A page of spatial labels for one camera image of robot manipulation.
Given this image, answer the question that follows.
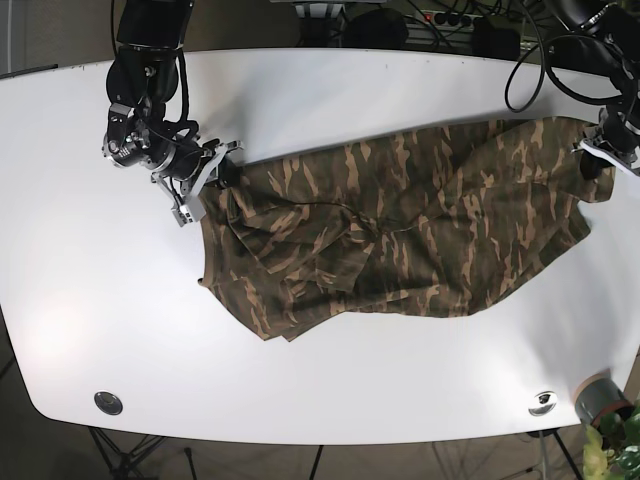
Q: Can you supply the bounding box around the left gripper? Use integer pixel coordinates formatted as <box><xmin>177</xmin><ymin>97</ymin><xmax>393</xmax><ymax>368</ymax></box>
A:
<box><xmin>575</xmin><ymin>105</ymin><xmax>639</xmax><ymax>180</ymax></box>

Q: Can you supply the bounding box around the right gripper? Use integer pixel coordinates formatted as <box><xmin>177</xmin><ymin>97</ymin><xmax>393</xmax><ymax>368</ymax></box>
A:
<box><xmin>102</xmin><ymin>120</ymin><xmax>243</xmax><ymax>227</ymax></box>

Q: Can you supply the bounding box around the camouflage T-shirt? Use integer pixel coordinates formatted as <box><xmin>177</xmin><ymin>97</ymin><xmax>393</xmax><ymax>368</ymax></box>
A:
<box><xmin>200</xmin><ymin>117</ymin><xmax>615</xmax><ymax>340</ymax></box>

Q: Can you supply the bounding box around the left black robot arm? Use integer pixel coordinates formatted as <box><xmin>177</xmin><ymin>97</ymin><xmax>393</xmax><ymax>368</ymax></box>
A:
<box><xmin>504</xmin><ymin>1</ymin><xmax>639</xmax><ymax>179</ymax></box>

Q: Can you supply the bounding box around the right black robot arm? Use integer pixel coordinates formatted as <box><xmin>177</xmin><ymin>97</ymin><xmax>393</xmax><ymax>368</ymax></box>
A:
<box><xmin>102</xmin><ymin>1</ymin><xmax>241</xmax><ymax>226</ymax></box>

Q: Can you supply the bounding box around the left metal table grommet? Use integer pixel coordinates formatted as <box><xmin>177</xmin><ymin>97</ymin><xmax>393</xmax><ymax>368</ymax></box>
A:
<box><xmin>94</xmin><ymin>391</ymin><xmax>123</xmax><ymax>416</ymax></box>

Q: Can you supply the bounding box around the metal table grommet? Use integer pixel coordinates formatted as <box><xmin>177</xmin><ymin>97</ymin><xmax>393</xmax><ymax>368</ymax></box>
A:
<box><xmin>528</xmin><ymin>391</ymin><xmax>558</xmax><ymax>417</ymax></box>
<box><xmin>94</xmin><ymin>391</ymin><xmax>123</xmax><ymax>416</ymax></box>

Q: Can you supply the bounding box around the grey plant pot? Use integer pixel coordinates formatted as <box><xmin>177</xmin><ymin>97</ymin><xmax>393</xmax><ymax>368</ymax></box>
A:
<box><xmin>572</xmin><ymin>370</ymin><xmax>634</xmax><ymax>427</ymax></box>

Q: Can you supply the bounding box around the right metal table grommet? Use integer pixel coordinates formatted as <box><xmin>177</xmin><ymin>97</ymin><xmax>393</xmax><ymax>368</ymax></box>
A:
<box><xmin>528</xmin><ymin>391</ymin><xmax>558</xmax><ymax>417</ymax></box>

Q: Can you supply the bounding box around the green plant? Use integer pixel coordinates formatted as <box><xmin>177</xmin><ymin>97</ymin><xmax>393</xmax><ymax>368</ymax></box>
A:
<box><xmin>583</xmin><ymin>404</ymin><xmax>639</xmax><ymax>480</ymax></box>

